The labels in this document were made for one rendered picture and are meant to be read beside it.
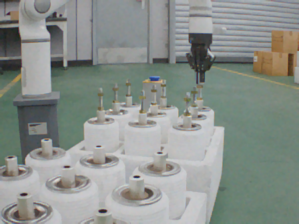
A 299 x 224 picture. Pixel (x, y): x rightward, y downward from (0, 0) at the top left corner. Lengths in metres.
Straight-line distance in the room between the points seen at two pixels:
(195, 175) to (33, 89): 0.55
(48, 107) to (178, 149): 0.43
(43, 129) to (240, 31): 5.84
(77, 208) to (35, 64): 0.64
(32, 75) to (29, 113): 0.12
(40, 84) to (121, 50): 5.06
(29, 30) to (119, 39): 5.03
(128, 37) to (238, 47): 2.00
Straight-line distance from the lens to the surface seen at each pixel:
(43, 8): 1.12
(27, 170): 0.67
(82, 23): 6.10
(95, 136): 0.98
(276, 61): 4.81
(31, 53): 1.13
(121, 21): 6.15
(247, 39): 6.81
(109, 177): 0.66
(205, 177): 0.90
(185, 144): 0.91
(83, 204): 0.57
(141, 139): 0.94
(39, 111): 1.13
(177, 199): 0.64
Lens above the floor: 0.48
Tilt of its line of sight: 12 degrees down
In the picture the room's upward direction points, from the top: straight up
